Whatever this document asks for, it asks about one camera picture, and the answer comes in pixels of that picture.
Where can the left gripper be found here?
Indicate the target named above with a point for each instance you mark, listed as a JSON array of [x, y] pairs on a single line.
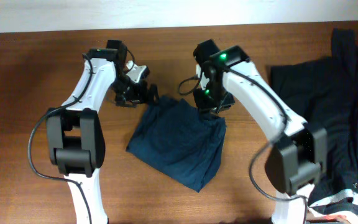
[[137, 94]]

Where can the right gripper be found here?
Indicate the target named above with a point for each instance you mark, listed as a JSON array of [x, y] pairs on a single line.
[[202, 104]]

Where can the navy blue shorts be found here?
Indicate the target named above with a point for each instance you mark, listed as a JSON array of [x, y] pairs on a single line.
[[177, 140]]

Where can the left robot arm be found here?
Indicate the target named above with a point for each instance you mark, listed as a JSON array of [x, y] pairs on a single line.
[[75, 138]]

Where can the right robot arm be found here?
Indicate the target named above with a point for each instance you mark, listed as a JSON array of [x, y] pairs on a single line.
[[297, 149]]

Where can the black garment pile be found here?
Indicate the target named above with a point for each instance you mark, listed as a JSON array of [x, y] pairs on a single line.
[[325, 91]]

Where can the white striped waistband garment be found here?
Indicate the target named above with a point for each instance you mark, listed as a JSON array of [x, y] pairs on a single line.
[[343, 199]]

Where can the red white object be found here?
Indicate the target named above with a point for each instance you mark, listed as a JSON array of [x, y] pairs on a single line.
[[332, 219]]

